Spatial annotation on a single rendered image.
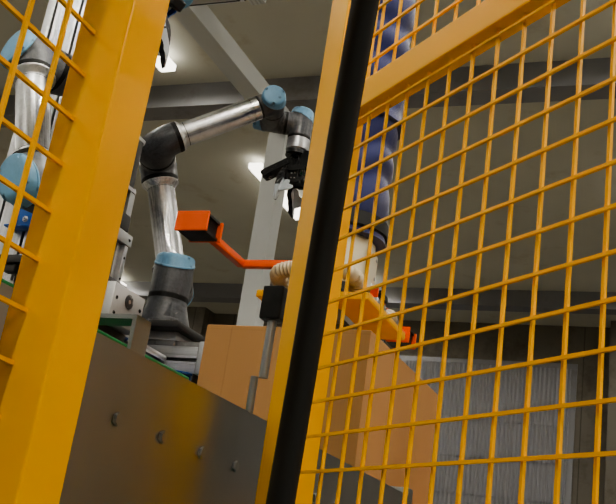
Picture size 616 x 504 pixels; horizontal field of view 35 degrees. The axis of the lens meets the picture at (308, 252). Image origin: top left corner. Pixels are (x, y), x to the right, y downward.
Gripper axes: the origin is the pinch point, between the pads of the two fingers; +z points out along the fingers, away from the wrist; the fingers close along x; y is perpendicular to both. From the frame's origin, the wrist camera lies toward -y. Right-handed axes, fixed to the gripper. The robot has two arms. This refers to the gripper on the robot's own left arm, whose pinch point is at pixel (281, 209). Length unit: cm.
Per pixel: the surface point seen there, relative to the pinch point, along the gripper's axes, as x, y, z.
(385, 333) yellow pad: -26, 47, 47
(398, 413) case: -41, 57, 70
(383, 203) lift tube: -39, 47, 16
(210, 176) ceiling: 483, -304, -246
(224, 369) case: -67, 23, 68
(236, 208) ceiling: 559, -311, -246
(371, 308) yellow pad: -47, 50, 47
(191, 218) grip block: -71, 10, 33
